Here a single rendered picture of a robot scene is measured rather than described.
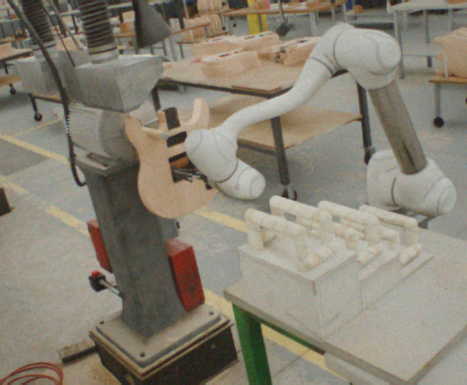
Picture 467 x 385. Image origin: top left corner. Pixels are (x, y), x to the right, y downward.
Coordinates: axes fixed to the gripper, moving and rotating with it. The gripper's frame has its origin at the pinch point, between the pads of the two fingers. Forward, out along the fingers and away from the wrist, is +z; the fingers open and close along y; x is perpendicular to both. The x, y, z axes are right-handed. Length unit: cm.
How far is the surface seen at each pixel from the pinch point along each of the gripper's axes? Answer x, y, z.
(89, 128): 17.4, -19.6, 28.9
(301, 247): 5, -29, -89
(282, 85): -12, 158, 113
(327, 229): 6, -20, -89
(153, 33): 49.1, -4.1, -4.5
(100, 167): 1.9, -19.3, 28.1
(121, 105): 30.3, -24.9, -11.8
